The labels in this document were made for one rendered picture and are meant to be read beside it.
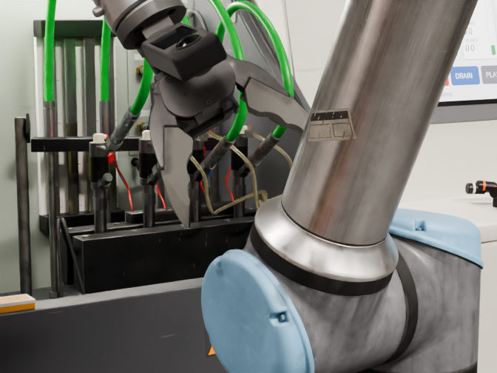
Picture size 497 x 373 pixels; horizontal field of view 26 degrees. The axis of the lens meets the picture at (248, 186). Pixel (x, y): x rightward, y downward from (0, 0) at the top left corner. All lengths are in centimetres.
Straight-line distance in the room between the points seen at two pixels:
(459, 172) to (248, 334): 117
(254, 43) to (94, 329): 64
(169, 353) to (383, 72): 75
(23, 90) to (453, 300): 109
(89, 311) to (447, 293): 57
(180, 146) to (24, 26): 90
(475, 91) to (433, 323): 113
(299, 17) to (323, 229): 104
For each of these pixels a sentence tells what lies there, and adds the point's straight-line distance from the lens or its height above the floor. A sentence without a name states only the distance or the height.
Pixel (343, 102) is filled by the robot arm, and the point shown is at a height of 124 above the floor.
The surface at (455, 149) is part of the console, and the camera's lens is 196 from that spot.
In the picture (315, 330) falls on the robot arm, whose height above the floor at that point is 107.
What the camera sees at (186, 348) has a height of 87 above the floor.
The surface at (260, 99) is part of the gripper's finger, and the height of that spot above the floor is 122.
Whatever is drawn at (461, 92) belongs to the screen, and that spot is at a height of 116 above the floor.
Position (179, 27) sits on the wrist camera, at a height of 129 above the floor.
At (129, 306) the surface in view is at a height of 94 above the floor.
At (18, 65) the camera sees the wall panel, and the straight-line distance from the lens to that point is 185.
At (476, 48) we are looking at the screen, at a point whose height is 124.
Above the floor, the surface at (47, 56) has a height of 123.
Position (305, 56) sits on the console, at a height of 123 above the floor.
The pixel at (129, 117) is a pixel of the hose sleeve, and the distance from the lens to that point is 148.
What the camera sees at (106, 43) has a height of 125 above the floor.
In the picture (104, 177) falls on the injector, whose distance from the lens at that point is 158.
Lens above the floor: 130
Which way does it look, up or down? 9 degrees down
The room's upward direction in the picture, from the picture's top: straight up
